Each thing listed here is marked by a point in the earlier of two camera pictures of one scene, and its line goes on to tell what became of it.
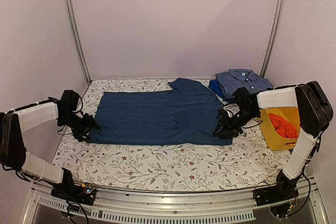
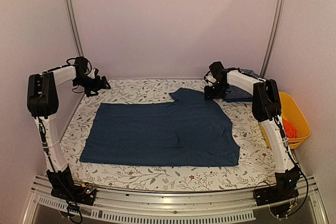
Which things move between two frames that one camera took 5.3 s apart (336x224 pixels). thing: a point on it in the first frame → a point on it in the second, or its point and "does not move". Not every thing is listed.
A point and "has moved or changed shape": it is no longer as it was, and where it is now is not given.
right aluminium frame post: x=277 y=22 does not move
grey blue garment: x=188 y=115 has moved or changed shape
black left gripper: x=90 y=124 → x=98 y=86
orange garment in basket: x=283 y=127 does not move
